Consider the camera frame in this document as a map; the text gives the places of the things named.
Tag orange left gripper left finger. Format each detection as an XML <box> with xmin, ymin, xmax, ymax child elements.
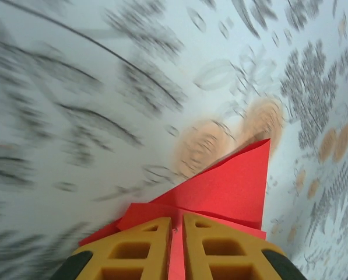
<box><xmin>50</xmin><ymin>216</ymin><xmax>174</xmax><ymax>280</ymax></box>

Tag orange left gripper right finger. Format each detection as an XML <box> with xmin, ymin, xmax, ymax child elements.
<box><xmin>182</xmin><ymin>213</ymin><xmax>308</xmax><ymax>280</ymax></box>

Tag red square paper sheet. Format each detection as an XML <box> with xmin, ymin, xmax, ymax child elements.
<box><xmin>78</xmin><ymin>138</ymin><xmax>272</xmax><ymax>280</ymax></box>

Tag floral patterned tablecloth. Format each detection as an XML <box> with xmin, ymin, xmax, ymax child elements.
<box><xmin>0</xmin><ymin>0</ymin><xmax>348</xmax><ymax>280</ymax></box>

